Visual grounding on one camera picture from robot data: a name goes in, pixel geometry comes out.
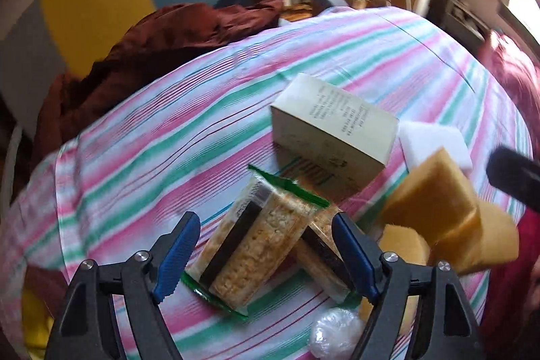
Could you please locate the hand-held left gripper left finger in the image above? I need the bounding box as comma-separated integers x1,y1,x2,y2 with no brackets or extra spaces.
44,212,202,360

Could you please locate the dark pink garment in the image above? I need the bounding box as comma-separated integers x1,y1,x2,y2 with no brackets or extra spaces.
477,30,540,360

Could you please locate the white sponge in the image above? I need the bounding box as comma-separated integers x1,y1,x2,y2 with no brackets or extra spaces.
399,120,474,175

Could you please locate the white plastic ball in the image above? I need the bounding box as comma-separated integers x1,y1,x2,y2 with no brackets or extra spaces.
309,307,367,360

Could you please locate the grey yellow blue chair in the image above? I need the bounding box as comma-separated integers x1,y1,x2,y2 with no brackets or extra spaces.
0,0,349,141

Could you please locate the striped tablecloth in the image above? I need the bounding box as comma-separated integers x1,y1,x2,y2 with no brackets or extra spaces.
0,6,534,360

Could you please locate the rice cracker packet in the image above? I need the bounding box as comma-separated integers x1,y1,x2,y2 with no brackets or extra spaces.
291,204,363,304
181,164,332,321

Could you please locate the yellow sponge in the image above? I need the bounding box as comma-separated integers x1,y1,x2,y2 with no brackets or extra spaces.
430,200,520,276
358,224,432,337
382,147,482,243

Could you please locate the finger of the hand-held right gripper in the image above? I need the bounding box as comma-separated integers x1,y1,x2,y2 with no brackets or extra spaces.
485,147,540,213

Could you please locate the cream carton box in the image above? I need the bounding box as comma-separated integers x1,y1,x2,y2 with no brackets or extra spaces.
270,73,399,201

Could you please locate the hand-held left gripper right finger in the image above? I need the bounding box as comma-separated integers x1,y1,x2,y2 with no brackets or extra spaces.
331,212,486,360

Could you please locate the maroon cloth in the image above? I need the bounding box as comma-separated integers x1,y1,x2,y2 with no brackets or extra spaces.
31,0,284,162

